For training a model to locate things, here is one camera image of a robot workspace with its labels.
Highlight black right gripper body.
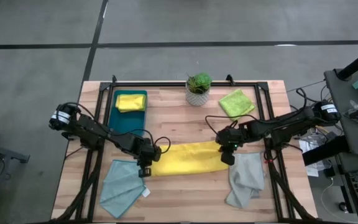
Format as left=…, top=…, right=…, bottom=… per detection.
left=215, top=123, right=250, bottom=153

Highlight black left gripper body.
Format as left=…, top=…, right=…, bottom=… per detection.
left=132, top=136, right=163, bottom=167

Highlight lime green microfiber towel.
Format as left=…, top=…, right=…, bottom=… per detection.
left=218, top=88, right=256, bottom=121

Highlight grey microfiber towel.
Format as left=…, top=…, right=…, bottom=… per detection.
left=225, top=152, right=266, bottom=209

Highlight yellow microfiber towel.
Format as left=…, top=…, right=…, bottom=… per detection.
left=150, top=141, right=229, bottom=177
left=115, top=93, right=147, bottom=113

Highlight teal plastic bin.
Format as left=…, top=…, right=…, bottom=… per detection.
left=108, top=89, right=149, bottom=138

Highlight light blue teal-edged towel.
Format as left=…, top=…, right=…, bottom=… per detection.
left=99, top=159, right=151, bottom=219

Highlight succulent in patterned pot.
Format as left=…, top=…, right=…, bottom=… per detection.
left=185, top=72, right=213, bottom=107

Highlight white papers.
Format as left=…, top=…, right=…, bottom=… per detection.
left=299, top=138, right=324, bottom=178

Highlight black desk beam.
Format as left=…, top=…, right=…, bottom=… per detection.
left=302, top=135, right=351, bottom=167

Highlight dark grey lower desk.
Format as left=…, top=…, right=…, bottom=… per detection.
left=336, top=154, right=358, bottom=224

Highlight grey side desk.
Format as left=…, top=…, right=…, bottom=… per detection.
left=323, top=68, right=358, bottom=156

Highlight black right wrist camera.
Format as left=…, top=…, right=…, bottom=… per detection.
left=220, top=151, right=236, bottom=166

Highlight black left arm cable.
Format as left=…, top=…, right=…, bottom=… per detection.
left=57, top=101, right=172, bottom=155

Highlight black aluminium table frame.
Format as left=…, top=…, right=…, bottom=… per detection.
left=50, top=74, right=319, bottom=224

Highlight floor cable bundle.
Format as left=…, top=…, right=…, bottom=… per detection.
left=286, top=79, right=338, bottom=141

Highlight white floor cable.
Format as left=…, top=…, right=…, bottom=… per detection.
left=320, top=177, right=358, bottom=224

